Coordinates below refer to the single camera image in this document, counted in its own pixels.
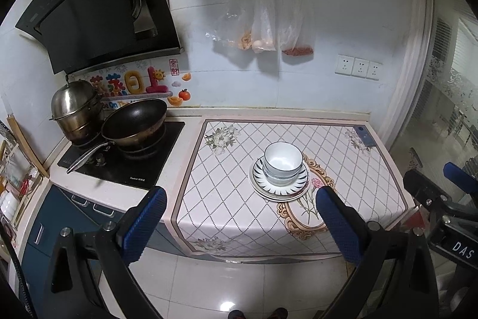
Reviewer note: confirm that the plastic bag with eggs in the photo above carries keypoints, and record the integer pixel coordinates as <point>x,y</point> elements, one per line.
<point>263,23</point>

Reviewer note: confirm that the steel steamer pot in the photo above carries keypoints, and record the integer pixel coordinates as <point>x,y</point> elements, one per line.
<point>74,102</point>

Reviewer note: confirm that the plastic bag with red contents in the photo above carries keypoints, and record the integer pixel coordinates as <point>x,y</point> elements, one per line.
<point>298,31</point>

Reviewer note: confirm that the colourful wall stickers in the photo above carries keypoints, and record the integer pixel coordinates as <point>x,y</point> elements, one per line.
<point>132,83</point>

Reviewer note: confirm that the black range hood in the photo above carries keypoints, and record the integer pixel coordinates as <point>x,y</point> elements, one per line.
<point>93,16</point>

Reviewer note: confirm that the lattice floral tablecloth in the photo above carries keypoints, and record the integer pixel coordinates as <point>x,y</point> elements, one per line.
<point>231,192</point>

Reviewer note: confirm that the white wall socket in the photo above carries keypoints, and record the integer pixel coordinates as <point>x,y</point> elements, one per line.
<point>361,68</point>
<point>374,70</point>
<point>344,65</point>

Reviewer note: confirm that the person's shoe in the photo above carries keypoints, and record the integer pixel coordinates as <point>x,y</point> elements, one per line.
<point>235,314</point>
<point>278,313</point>

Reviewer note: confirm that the small blue device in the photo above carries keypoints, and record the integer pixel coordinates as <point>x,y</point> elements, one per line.
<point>363,135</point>

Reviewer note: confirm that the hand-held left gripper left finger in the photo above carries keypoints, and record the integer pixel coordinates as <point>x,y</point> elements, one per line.
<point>147,222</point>

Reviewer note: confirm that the black cooktop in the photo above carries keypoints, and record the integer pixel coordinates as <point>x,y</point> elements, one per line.
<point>164,154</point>

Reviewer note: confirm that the cluttered side rack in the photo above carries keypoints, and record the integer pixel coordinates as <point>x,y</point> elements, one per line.
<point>11,192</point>

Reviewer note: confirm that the crumpled clear plastic bag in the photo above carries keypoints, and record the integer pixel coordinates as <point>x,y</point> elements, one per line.
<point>231,31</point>

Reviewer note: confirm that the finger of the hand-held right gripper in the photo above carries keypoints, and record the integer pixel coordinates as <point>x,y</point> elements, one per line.
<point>460,174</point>
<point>425,188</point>

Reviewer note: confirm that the striped white plate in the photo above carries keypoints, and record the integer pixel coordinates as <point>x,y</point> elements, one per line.
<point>298,183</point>

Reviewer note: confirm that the blue base cabinet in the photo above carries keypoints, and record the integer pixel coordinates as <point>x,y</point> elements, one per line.
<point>48,225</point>

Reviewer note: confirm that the black wok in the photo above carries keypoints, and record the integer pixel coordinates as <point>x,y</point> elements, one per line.
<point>138,117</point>

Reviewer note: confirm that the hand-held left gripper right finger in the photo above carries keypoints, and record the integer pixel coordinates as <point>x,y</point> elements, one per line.
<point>338,225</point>

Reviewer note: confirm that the white bowl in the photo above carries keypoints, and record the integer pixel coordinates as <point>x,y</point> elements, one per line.
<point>282,158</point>
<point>282,180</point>

